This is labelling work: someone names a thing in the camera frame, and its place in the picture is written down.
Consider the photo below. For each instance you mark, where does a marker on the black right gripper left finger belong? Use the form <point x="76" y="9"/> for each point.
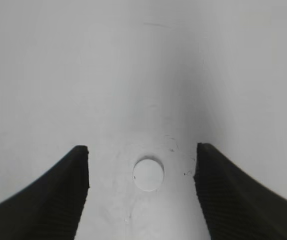
<point x="51" y="207"/>

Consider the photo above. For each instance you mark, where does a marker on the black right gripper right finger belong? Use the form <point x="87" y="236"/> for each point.
<point x="234" y="205"/>

